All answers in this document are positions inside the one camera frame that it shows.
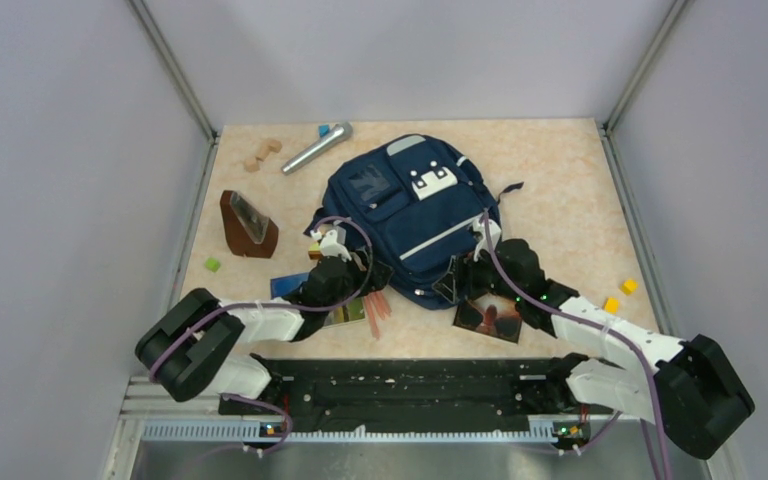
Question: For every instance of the brown wooden metronome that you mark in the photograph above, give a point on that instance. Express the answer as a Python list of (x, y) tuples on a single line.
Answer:
[(248, 232)]

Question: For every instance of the small green cube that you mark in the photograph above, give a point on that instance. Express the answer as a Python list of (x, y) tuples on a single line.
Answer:
[(212, 264)]

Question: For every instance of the Three Days To See book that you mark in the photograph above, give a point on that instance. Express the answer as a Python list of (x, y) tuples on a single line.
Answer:
[(492, 316)]

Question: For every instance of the yellow cube far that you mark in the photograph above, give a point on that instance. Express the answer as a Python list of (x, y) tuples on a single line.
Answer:
[(629, 286)]

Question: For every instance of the navy blue student backpack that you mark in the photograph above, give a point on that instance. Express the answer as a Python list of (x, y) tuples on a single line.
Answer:
[(413, 201)]

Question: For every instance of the yellow cube near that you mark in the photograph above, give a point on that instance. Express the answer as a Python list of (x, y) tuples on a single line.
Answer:
[(611, 305)]

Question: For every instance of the blue green landscape book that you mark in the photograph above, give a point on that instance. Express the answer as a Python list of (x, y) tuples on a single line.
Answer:
[(321, 292)]

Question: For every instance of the yellow cube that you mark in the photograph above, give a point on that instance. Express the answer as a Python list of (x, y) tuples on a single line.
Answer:
[(611, 305), (629, 286)]

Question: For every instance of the stacked colourful toy bricks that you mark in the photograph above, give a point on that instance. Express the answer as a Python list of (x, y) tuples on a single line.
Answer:
[(314, 251)]

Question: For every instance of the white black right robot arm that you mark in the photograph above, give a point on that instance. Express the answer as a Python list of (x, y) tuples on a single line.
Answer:
[(688, 389)]

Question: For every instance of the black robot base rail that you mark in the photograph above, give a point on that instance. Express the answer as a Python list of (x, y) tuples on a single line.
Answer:
[(440, 399)]

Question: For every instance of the silver microphone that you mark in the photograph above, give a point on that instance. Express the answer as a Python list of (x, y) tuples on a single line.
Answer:
[(338, 134)]

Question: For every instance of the orange pencils bundle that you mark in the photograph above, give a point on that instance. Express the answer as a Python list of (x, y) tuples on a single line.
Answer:
[(376, 308)]

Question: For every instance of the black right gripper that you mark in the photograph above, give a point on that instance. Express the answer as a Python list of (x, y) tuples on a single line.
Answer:
[(450, 285)]

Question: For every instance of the wooden block puzzle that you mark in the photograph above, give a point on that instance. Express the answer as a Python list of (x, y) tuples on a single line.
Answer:
[(266, 148)]

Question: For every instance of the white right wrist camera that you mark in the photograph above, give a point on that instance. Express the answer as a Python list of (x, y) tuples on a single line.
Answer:
[(487, 233)]

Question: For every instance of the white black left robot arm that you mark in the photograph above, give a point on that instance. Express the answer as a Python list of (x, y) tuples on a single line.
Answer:
[(188, 351)]

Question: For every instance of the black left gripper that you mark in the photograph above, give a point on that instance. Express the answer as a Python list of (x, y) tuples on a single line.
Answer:
[(376, 275)]

